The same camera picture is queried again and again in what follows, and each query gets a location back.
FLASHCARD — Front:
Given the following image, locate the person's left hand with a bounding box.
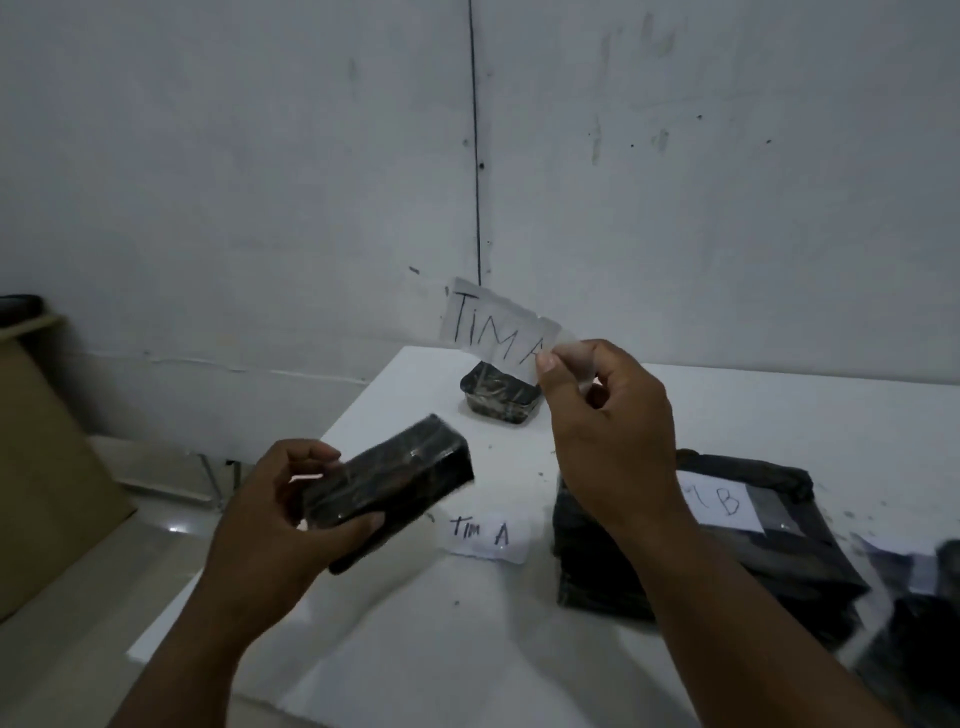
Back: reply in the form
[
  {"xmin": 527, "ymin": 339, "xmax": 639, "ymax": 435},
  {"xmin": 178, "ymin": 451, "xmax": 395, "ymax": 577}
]
[{"xmin": 191, "ymin": 438, "xmax": 388, "ymax": 643}]

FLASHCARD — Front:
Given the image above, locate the person's right hand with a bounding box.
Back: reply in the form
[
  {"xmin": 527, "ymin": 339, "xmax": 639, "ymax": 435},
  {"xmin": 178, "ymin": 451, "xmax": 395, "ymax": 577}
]
[{"xmin": 536, "ymin": 338, "xmax": 695, "ymax": 545}]

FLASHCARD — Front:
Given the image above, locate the black tray container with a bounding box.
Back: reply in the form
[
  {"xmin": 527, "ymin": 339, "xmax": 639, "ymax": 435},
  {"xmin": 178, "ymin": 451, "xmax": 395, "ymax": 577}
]
[{"xmin": 459, "ymin": 361, "xmax": 544, "ymax": 427}]

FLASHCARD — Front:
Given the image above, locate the white label black bottom line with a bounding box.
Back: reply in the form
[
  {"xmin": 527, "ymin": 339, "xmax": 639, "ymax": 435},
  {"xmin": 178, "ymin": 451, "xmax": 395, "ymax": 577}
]
[{"xmin": 673, "ymin": 470, "xmax": 810, "ymax": 536}]

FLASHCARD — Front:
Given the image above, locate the white label small writing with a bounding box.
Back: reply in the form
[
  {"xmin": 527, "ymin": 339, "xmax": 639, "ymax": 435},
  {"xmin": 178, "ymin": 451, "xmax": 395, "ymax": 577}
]
[{"xmin": 442, "ymin": 511, "xmax": 534, "ymax": 566}]

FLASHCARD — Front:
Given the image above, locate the thick black package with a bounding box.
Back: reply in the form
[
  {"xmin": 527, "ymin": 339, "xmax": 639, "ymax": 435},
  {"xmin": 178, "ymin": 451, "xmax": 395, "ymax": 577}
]
[{"xmin": 554, "ymin": 577, "xmax": 864, "ymax": 654}]

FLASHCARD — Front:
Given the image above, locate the small lumpy black package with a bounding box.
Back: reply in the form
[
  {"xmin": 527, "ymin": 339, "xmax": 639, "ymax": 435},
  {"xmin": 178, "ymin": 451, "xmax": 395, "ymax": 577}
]
[{"xmin": 302, "ymin": 413, "xmax": 477, "ymax": 576}]

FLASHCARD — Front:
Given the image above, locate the white label thin writing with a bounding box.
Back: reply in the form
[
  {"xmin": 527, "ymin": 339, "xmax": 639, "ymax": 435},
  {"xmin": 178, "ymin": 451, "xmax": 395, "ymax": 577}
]
[{"xmin": 438, "ymin": 277, "xmax": 599, "ymax": 397}]

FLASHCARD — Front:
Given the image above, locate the rounded black package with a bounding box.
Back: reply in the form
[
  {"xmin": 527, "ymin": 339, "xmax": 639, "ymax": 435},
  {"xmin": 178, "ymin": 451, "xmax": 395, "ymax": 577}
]
[{"xmin": 933, "ymin": 538, "xmax": 960, "ymax": 601}]

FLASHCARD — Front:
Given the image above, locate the large black package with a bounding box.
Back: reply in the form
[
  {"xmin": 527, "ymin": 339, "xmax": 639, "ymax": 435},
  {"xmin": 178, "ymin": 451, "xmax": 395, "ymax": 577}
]
[{"xmin": 854, "ymin": 592, "xmax": 960, "ymax": 728}]

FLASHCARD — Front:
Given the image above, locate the person's right forearm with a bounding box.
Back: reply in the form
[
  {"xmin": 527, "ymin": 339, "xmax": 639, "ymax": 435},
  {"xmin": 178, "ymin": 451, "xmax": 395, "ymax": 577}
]
[{"xmin": 622, "ymin": 509, "xmax": 913, "ymax": 728}]

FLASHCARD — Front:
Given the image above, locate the brown cardboard sheet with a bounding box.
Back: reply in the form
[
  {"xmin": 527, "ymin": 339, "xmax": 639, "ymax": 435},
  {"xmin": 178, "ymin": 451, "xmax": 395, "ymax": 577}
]
[{"xmin": 0, "ymin": 313, "xmax": 139, "ymax": 624}]

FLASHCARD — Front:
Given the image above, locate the folded white paper sign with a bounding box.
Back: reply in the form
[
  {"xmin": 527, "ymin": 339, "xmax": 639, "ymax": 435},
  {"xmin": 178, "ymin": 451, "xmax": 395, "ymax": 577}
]
[{"xmin": 851, "ymin": 530, "xmax": 940, "ymax": 595}]

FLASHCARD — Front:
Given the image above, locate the dark rounded object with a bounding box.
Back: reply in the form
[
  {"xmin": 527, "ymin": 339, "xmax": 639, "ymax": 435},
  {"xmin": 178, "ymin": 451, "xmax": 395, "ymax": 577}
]
[{"xmin": 0, "ymin": 293, "xmax": 45, "ymax": 329}]

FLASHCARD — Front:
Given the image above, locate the grey metal frame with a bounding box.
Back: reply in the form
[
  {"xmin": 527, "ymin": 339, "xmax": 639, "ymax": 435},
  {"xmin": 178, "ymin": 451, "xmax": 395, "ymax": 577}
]
[{"xmin": 191, "ymin": 449, "xmax": 247, "ymax": 513}]

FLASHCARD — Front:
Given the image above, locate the thin black wall cable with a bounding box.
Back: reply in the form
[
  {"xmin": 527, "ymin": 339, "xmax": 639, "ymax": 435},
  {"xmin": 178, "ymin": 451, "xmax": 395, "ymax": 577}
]
[{"xmin": 467, "ymin": 0, "xmax": 484, "ymax": 288}]

